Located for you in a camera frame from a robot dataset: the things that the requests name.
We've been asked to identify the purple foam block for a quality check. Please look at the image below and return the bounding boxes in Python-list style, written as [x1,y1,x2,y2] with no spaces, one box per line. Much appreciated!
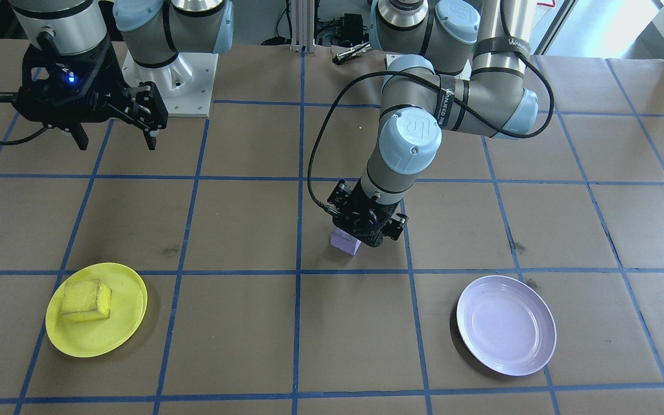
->
[330,226,363,256]

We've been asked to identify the yellow foam block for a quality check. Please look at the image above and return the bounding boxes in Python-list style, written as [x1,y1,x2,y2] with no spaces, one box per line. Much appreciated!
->
[60,280,112,322]

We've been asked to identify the silver metal connector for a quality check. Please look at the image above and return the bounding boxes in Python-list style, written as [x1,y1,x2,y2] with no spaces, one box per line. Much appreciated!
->
[334,43,371,63]

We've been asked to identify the lilac round plate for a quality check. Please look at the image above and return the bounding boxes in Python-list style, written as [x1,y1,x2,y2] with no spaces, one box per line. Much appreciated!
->
[456,275,557,377]

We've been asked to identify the black electronics box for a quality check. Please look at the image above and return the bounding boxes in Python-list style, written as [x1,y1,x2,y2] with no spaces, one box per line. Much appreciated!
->
[338,14,368,42]

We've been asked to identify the yellow round plate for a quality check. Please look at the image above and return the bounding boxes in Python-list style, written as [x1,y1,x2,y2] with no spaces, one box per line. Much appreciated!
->
[45,262,148,359]

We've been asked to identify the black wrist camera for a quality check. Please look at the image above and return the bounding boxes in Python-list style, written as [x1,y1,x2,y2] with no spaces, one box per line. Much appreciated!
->
[339,214,393,249]
[22,43,117,93]

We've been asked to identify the black velcro cable strap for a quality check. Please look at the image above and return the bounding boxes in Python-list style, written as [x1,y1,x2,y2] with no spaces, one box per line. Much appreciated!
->
[475,36,532,59]
[437,75,471,135]

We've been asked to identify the aluminium V-shaped frame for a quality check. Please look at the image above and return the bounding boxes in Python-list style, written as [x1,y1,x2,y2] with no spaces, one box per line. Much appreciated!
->
[289,0,320,54]

